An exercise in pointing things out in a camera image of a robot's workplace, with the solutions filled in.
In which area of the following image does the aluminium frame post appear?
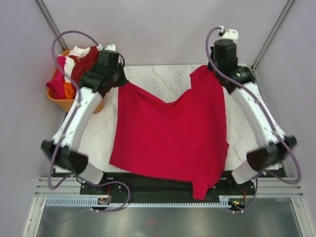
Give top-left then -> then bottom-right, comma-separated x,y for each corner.
34,0 -> 68,51
250,0 -> 296,72

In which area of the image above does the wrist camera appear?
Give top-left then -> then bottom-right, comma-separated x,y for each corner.
218,26 -> 239,42
97,44 -> 117,51

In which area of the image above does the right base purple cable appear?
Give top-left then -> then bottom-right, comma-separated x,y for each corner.
226,177 -> 259,215

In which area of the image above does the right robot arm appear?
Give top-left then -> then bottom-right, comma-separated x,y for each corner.
205,39 -> 300,185

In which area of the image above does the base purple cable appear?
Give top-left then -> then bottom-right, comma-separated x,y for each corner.
90,181 -> 131,213
226,177 -> 259,215

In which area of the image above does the orange t shirt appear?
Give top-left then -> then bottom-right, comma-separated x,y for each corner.
63,81 -> 76,99

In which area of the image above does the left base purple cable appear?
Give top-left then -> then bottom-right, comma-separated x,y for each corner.
90,181 -> 131,213

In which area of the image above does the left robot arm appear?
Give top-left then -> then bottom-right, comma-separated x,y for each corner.
41,44 -> 128,185

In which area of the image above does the right aluminium frame post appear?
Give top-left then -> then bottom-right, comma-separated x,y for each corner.
250,0 -> 296,72

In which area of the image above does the left aluminium frame post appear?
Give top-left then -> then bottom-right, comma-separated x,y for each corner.
34,0 -> 68,51

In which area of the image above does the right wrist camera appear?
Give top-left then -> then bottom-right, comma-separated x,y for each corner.
218,26 -> 239,42

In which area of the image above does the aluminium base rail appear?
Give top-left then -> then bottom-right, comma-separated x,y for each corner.
35,178 -> 303,198

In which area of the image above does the crimson pink t shirt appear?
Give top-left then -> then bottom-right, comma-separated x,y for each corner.
110,65 -> 229,200

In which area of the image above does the magenta pink t shirt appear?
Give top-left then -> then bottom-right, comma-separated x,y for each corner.
46,68 -> 66,99

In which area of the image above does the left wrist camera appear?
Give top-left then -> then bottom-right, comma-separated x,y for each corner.
97,44 -> 117,51

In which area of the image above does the dark red t shirt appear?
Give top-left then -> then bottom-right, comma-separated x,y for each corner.
71,46 -> 99,84

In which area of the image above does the white t shirt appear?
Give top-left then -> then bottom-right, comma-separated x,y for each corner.
58,46 -> 91,77

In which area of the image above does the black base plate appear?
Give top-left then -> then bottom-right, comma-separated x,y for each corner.
79,171 -> 256,204

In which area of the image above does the white cable duct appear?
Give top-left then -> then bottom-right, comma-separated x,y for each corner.
45,196 -> 232,208

